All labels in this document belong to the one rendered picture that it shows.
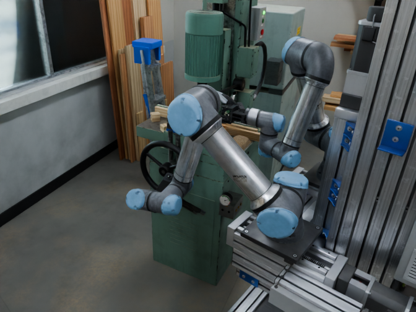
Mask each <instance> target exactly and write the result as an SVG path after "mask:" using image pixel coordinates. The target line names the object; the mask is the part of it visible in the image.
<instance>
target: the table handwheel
mask: <svg viewBox="0 0 416 312"><path fill-rule="evenodd" d="M154 147H166V148H168V149H170V150H172V151H174V152H175V153H176V154H177V155H178V156H180V152H181V149H180V148H179V147H177V146H176V145H174V144H172V143H170V142H167V141H153V142H151V143H149V144H147V145H146V146H145V147H144V149H143V150H142V153H141V157H140V166H141V171H142V174H143V176H144V178H145V180H146V181H147V182H148V184H149V185H150V186H151V187H152V188H153V189H154V190H156V189H157V187H158V185H157V184H156V183H155V182H154V180H153V179H152V178H151V177H150V175H149V172H148V171H147V167H146V156H148V157H149V158H150V159H151V160H153V161H154V162H155V163H156V164H157V165H158V166H159V168H158V171H159V173H160V174H161V175H162V176H163V177H164V176H165V175H166V173H173V171H174V169H175V168H176V165H177V164H176V158H174V159H173V160H172V161H170V162H165V163H164V164H162V163H160V162H159V161H158V160H157V159H156V158H154V157H153V156H152V155H151V154H149V151H150V150H151V149H153V148H154Z"/></svg>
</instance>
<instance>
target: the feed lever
mask: <svg viewBox="0 0 416 312"><path fill-rule="evenodd" d="M244 88H245V78H244V77H242V78H241V79H239V78H234V80H233V83H232V86H230V87H227V88H225V89H223V90H220V91H218V92H221V93H223V92H226V91H227V90H230V89H234V90H240V91H243V90H244Z"/></svg>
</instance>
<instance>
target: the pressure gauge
mask: <svg viewBox="0 0 416 312"><path fill-rule="evenodd" d="M226 200H227V201H226ZM219 201H220V203H221V204H222V205H223V206H225V207H228V206H229V205H230V204H231V203H232V201H233V197H232V195H231V194H230V193H223V194H222V195H221V196H220V197H219Z"/></svg>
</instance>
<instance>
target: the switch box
mask: <svg viewBox="0 0 416 312"><path fill-rule="evenodd" d="M266 9H267V8H266V6H252V7H251V33H250V40H252V41H258V40H260V39H262V38H263V37H264V34H263V35H262V37H261V38H260V36H261V30H262V29H264V26H265V19H266ZM263 11H265V14H264V17H262V15H263V14H262V13H263ZM262 19H264V23H263V26H261V24H262ZM248 30H249V16H248V29H247V37H246V39H247V40H248Z"/></svg>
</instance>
